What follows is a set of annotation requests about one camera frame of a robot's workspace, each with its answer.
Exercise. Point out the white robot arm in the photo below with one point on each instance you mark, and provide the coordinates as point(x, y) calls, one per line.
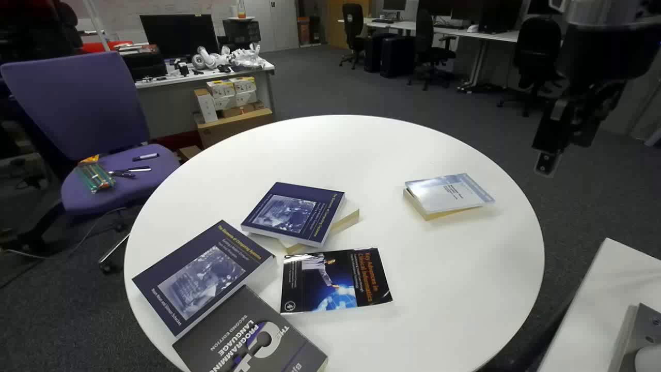
point(605, 46)

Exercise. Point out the cream white thick book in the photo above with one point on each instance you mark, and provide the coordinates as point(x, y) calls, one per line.
point(343, 220)

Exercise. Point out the black space cover book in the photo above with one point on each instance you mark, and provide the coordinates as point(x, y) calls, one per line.
point(332, 279)

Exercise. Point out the light blue white book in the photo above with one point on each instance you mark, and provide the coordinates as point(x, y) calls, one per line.
point(443, 194)

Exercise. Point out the dark grey book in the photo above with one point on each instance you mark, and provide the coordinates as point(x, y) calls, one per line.
point(249, 335)

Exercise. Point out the large dark blue book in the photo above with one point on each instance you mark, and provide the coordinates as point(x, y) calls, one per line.
point(199, 276)

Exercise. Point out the cardboard box under desk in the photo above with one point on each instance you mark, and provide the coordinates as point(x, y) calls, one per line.
point(221, 128)

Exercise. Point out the white plastic bags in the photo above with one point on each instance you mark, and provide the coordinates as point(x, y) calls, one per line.
point(251, 59)

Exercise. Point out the black computer monitor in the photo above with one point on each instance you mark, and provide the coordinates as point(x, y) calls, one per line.
point(180, 33)

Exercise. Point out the green circuit board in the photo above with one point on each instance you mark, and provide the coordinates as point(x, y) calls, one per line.
point(95, 179)

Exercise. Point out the black office chair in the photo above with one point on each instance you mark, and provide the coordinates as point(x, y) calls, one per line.
point(536, 52)

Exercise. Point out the purple office chair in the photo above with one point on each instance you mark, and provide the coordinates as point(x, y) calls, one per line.
point(87, 109)

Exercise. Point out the white side table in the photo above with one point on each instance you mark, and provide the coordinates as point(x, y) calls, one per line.
point(590, 335)

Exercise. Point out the grey metal bracket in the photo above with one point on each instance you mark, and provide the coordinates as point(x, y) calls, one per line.
point(639, 342)

